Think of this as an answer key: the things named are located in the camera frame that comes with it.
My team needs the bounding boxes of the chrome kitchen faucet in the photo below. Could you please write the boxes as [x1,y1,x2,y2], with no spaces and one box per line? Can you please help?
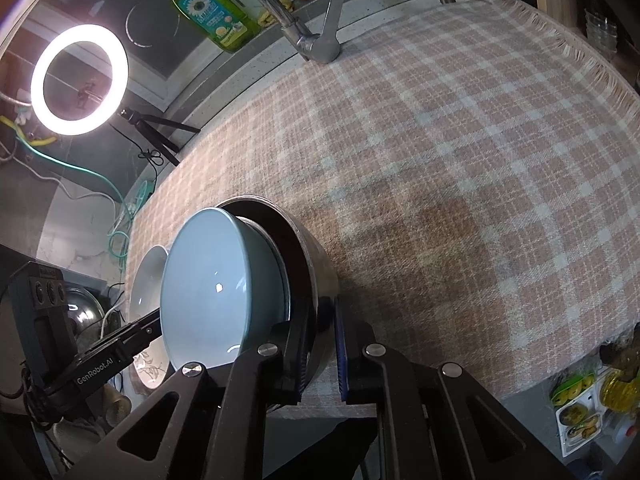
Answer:
[217,0,346,65]

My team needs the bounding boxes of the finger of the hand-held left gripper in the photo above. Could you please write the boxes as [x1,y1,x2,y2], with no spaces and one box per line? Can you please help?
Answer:
[114,307,164,359]

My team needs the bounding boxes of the beige plaid cloth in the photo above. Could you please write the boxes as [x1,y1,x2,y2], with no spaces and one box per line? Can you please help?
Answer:
[122,0,640,418]

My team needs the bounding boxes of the stack of glass dishes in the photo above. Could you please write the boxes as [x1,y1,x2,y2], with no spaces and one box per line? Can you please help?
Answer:
[585,7,621,53]

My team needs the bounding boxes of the white food tray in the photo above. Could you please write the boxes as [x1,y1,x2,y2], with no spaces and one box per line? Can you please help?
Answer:
[556,402,608,457]

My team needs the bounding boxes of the large steel bowl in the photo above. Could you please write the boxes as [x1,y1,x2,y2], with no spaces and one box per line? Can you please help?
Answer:
[217,194,341,413]

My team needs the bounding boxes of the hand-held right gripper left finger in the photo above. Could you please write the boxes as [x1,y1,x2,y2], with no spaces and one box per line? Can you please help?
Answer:
[62,305,318,480]

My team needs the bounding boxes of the black tripod legs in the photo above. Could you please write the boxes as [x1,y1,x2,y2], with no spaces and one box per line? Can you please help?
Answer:
[112,107,202,167]

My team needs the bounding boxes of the white floral plate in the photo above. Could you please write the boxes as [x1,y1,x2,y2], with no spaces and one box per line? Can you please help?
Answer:
[129,244,173,391]

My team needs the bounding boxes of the yellow cable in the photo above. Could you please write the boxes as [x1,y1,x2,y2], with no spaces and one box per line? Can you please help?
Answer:
[0,115,58,147]

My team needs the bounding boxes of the steel pot lid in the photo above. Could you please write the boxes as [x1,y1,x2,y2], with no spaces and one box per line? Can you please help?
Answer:
[60,285,108,356]

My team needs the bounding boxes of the green snack packet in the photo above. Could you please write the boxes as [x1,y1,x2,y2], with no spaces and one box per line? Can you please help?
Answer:
[550,372,596,407]

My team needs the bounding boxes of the teal power cable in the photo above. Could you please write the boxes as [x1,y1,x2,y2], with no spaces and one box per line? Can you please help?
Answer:
[30,150,156,261]

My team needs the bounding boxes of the black light cable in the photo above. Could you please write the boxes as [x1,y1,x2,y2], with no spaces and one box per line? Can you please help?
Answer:
[107,125,166,196]

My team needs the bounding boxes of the white ring light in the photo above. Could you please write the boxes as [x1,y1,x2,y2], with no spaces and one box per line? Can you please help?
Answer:
[30,24,130,136]

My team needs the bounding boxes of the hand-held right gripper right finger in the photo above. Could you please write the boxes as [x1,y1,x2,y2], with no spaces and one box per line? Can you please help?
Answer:
[334,304,576,480]

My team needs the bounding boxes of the green dish soap bottle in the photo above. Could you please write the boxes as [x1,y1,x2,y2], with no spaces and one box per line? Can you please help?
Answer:
[154,0,262,54]

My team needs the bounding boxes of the white plug with cable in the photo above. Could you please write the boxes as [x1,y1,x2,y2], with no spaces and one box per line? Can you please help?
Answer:
[0,140,126,226]

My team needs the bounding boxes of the pale blue ceramic bowl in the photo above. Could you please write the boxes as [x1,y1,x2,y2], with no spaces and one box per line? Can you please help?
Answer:
[160,207,292,368]

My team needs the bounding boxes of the yellow oil bottle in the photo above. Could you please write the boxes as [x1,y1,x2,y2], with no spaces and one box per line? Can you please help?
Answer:
[600,365,640,411]

